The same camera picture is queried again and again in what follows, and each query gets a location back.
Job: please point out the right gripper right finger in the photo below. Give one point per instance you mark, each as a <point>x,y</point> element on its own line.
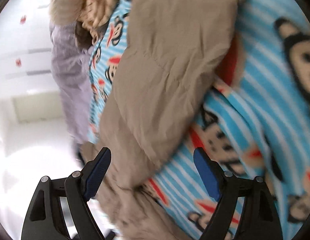
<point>259,218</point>

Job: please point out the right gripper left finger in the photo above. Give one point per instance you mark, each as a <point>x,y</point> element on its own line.
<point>44,218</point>

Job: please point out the tan puffer jacket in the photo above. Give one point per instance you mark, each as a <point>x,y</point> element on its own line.
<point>173,49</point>

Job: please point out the blue monkey print blanket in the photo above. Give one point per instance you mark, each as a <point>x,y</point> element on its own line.
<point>254,119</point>

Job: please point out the purple quilted duvet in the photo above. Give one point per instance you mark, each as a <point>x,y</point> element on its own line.
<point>69,68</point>

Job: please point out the beige chunky knit throw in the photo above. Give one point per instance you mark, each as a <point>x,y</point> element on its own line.
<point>92,22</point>

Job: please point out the cream round pleated cushion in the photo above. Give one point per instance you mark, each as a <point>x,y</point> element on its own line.
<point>65,12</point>

